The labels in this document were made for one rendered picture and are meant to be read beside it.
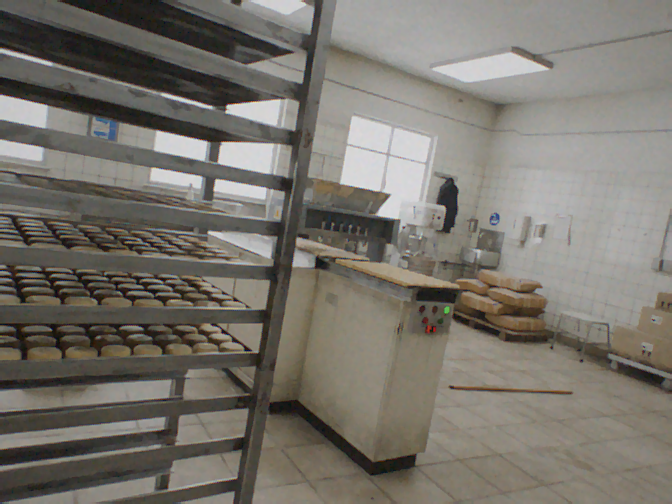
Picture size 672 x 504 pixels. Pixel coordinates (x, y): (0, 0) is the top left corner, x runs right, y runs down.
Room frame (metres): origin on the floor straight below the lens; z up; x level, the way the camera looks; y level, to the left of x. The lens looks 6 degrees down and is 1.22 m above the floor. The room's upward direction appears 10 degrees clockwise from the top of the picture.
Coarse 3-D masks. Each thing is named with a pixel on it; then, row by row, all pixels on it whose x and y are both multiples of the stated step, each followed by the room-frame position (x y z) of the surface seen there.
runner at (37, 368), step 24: (0, 360) 0.78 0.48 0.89; (24, 360) 0.80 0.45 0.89; (48, 360) 0.82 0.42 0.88; (72, 360) 0.84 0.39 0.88; (96, 360) 0.86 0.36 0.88; (120, 360) 0.88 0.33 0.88; (144, 360) 0.90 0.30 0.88; (168, 360) 0.93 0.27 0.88; (192, 360) 0.96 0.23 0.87; (216, 360) 0.99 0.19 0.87; (240, 360) 1.02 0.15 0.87
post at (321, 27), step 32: (320, 0) 1.02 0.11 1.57; (320, 32) 1.02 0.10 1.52; (320, 64) 1.02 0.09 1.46; (320, 96) 1.03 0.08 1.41; (288, 192) 1.02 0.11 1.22; (288, 224) 1.02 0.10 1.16; (288, 256) 1.02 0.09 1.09; (288, 288) 1.03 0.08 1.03; (256, 384) 1.02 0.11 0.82; (256, 416) 1.02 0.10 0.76; (256, 448) 1.02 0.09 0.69
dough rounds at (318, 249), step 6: (300, 246) 3.04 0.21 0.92; (306, 246) 3.10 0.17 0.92; (312, 246) 3.16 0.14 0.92; (318, 246) 3.24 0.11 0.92; (324, 246) 3.35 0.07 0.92; (312, 252) 2.89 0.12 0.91; (318, 252) 2.86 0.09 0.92; (324, 252) 2.92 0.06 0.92; (330, 252) 2.99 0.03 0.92; (336, 252) 3.05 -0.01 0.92; (342, 252) 3.12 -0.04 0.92; (348, 252) 3.18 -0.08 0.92; (354, 258) 2.98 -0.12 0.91; (360, 258) 2.99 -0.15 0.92; (366, 258) 3.02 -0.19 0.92
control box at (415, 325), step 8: (416, 304) 2.28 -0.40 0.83; (424, 304) 2.31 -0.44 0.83; (432, 304) 2.34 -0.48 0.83; (440, 304) 2.37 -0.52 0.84; (448, 304) 2.40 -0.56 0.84; (416, 312) 2.28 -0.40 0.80; (424, 312) 2.31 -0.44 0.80; (432, 312) 2.34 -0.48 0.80; (440, 312) 2.37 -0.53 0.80; (448, 312) 2.40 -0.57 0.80; (416, 320) 2.29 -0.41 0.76; (432, 320) 2.35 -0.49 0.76; (448, 320) 2.41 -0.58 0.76; (408, 328) 2.29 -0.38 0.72; (416, 328) 2.29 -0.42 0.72; (424, 328) 2.32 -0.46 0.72; (440, 328) 2.38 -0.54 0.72
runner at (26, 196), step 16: (0, 192) 0.76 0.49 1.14; (16, 192) 0.78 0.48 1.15; (32, 192) 0.79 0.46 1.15; (48, 192) 0.80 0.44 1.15; (64, 192) 0.81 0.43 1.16; (48, 208) 0.80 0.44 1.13; (64, 208) 0.81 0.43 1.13; (80, 208) 0.83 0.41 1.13; (96, 208) 0.84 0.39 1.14; (112, 208) 0.85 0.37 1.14; (128, 208) 0.87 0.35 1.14; (144, 208) 0.88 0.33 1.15; (160, 208) 0.90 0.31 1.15; (176, 208) 0.92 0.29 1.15; (192, 224) 0.93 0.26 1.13; (208, 224) 0.95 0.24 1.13; (224, 224) 0.97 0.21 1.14; (240, 224) 0.99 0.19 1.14; (256, 224) 1.01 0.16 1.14; (272, 224) 1.03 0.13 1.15
